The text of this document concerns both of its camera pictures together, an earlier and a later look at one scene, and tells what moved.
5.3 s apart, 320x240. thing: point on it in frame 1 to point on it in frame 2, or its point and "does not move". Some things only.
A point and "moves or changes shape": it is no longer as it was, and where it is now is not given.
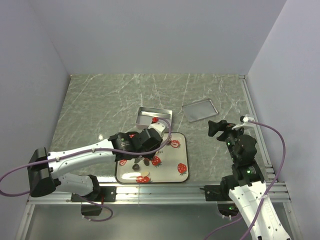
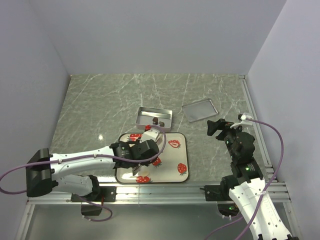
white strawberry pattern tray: x=170 y=165 does not move
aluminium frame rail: x=158 y=193 does not move
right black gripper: x=214 y=127 does not move
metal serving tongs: x=145 y=160 moves or changes shape
